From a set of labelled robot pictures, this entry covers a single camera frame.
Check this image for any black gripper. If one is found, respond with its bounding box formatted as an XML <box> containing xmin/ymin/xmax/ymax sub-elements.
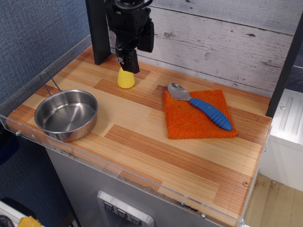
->
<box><xmin>105</xmin><ymin>0</ymin><xmax>154</xmax><ymax>74</ymax></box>

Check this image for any yellow object bottom left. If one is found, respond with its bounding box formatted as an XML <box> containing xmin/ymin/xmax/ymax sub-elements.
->
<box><xmin>17</xmin><ymin>216</ymin><xmax>42</xmax><ymax>227</ymax></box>

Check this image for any yellow toy corn cob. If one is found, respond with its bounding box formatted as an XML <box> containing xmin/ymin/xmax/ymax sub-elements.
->
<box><xmin>117</xmin><ymin>67</ymin><xmax>135</xmax><ymax>89</ymax></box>

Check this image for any white metal box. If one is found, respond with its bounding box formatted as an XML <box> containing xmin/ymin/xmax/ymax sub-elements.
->
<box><xmin>259</xmin><ymin>89</ymin><xmax>303</xmax><ymax>191</ymax></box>

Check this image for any stainless steel pot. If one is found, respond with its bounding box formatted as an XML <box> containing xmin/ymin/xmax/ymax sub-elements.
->
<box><xmin>34</xmin><ymin>72</ymin><xmax>98</xmax><ymax>142</ymax></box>

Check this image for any left black vertical post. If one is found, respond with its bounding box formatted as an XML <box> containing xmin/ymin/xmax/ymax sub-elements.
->
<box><xmin>85</xmin><ymin>0</ymin><xmax>111</xmax><ymax>65</ymax></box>

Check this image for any clear acrylic guard rail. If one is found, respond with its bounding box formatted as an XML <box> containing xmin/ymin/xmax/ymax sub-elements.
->
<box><xmin>0</xmin><ymin>37</ymin><xmax>271</xmax><ymax>227</ymax></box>

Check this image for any black braided cable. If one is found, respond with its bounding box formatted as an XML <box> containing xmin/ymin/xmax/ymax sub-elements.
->
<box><xmin>0</xmin><ymin>214</ymin><xmax>15</xmax><ymax>227</ymax></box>

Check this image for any silver dispenser button panel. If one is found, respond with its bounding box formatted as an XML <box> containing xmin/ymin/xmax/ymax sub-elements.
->
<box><xmin>97</xmin><ymin>190</ymin><xmax>155</xmax><ymax>227</ymax></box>

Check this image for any orange knitted cloth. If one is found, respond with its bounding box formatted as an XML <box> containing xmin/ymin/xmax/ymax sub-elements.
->
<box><xmin>162</xmin><ymin>89</ymin><xmax>238</xmax><ymax>139</ymax></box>

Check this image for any black vertical post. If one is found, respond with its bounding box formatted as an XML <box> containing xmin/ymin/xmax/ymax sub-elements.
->
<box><xmin>266</xmin><ymin>14</ymin><xmax>303</xmax><ymax>118</ymax></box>
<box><xmin>85</xmin><ymin>0</ymin><xmax>111</xmax><ymax>65</ymax></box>

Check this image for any right black vertical post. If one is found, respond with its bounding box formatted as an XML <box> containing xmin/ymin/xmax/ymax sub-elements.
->
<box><xmin>266</xmin><ymin>14</ymin><xmax>303</xmax><ymax>118</ymax></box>

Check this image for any silver toy fridge cabinet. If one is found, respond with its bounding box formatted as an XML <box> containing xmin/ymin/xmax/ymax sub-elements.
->
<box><xmin>47</xmin><ymin>149</ymin><xmax>239</xmax><ymax>227</ymax></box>

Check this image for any blue handled metal spoon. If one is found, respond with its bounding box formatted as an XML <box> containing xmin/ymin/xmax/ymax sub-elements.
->
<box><xmin>168</xmin><ymin>83</ymin><xmax>232</xmax><ymax>131</ymax></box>

